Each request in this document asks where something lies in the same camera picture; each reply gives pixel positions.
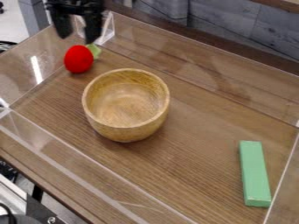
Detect black clamp with bolt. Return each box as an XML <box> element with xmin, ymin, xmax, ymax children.
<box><xmin>25</xmin><ymin>195</ymin><xmax>66</xmax><ymax>224</ymax></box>

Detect red felt fruit green leaf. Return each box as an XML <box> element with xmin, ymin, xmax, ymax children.
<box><xmin>62</xmin><ymin>44</ymin><xmax>101</xmax><ymax>74</ymax></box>

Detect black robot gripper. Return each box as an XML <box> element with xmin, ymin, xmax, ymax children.
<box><xmin>45</xmin><ymin>0</ymin><xmax>105</xmax><ymax>44</ymax></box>

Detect clear acrylic tray walls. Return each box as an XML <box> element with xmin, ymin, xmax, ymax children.
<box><xmin>0</xmin><ymin>16</ymin><xmax>299</xmax><ymax>224</ymax></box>

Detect grey metal post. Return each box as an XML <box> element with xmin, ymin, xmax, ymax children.
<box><xmin>17</xmin><ymin>0</ymin><xmax>50</xmax><ymax>36</ymax></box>

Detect round wooden bowl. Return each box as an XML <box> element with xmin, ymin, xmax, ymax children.
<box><xmin>81</xmin><ymin>68</ymin><xmax>171</xmax><ymax>143</ymax></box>

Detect black cable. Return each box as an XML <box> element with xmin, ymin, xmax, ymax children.
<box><xmin>0</xmin><ymin>202</ymin><xmax>16</xmax><ymax>224</ymax></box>

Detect green rectangular block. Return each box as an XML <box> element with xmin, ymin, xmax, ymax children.
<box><xmin>239</xmin><ymin>140</ymin><xmax>272</xmax><ymax>207</ymax></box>

